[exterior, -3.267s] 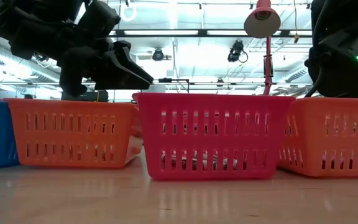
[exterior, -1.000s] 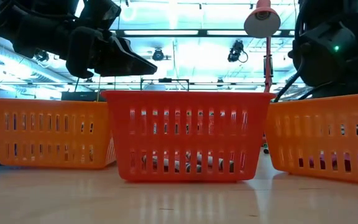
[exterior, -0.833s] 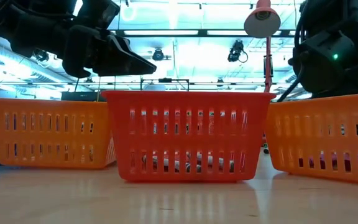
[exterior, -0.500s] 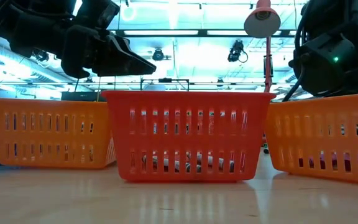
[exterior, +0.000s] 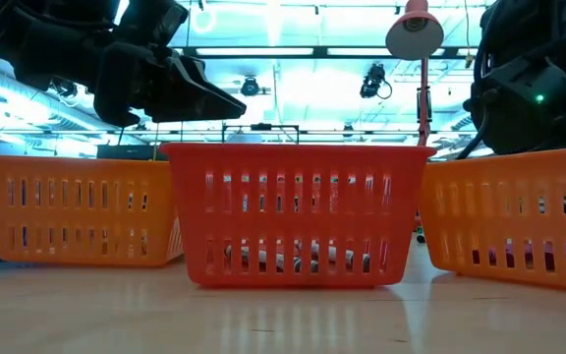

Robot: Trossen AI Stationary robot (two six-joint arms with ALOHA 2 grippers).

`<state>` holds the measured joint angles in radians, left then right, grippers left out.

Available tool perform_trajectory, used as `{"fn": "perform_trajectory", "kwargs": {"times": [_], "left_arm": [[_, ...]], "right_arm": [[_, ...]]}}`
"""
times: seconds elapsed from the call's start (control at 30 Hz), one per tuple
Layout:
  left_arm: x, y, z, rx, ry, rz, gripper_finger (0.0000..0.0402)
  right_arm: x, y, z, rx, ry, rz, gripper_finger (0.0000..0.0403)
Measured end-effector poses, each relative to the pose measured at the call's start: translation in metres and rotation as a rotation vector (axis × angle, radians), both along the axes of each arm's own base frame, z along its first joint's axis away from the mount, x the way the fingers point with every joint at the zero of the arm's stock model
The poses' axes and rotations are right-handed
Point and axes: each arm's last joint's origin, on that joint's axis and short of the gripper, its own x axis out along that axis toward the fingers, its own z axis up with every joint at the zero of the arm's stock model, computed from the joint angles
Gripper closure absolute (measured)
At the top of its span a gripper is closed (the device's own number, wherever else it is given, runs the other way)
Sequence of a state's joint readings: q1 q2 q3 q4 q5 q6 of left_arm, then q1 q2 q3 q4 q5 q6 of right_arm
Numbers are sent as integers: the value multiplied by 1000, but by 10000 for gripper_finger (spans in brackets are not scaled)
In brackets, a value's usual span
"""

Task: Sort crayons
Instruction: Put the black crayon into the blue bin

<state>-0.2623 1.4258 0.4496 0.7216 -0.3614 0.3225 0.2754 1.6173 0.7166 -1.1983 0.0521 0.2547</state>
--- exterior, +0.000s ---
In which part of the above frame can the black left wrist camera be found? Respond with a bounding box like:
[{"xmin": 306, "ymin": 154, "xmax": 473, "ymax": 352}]
[{"xmin": 115, "ymin": 0, "xmax": 190, "ymax": 48}]

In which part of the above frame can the red desk lamp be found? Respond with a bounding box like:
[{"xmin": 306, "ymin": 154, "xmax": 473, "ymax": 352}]
[{"xmin": 384, "ymin": 0, "xmax": 445, "ymax": 148}]

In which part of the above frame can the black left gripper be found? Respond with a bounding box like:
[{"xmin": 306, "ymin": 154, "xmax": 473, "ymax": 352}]
[{"xmin": 93, "ymin": 42, "xmax": 248, "ymax": 129}]

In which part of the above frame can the red plastic basket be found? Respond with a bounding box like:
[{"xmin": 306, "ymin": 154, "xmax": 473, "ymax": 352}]
[{"xmin": 158, "ymin": 142, "xmax": 437, "ymax": 289}]

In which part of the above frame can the white hanging ring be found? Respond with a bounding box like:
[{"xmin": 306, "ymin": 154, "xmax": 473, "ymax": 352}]
[{"xmin": 191, "ymin": 5, "xmax": 217, "ymax": 34}]

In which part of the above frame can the flat black box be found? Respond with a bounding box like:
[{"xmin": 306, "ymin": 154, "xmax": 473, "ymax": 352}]
[{"xmin": 96, "ymin": 144, "xmax": 169, "ymax": 161}]

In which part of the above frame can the black camera with cable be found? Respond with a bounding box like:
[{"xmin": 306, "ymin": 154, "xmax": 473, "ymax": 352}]
[{"xmin": 359, "ymin": 62, "xmax": 393, "ymax": 100}]

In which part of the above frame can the black overhead rig beam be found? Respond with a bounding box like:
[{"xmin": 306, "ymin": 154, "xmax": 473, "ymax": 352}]
[{"xmin": 184, "ymin": 46, "xmax": 481, "ymax": 60}]

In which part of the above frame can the orange plastic basket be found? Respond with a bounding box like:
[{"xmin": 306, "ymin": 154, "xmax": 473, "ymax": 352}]
[
  {"xmin": 0, "ymin": 153, "xmax": 185, "ymax": 268},
  {"xmin": 418, "ymin": 145, "xmax": 566, "ymax": 295}
]

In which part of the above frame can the round black overhead camera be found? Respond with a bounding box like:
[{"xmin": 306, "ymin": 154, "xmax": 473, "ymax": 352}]
[{"xmin": 240, "ymin": 76, "xmax": 260, "ymax": 97}]

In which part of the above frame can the hanging cable yellow plug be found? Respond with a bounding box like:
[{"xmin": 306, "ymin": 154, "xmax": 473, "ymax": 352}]
[{"xmin": 463, "ymin": 0, "xmax": 475, "ymax": 69}]

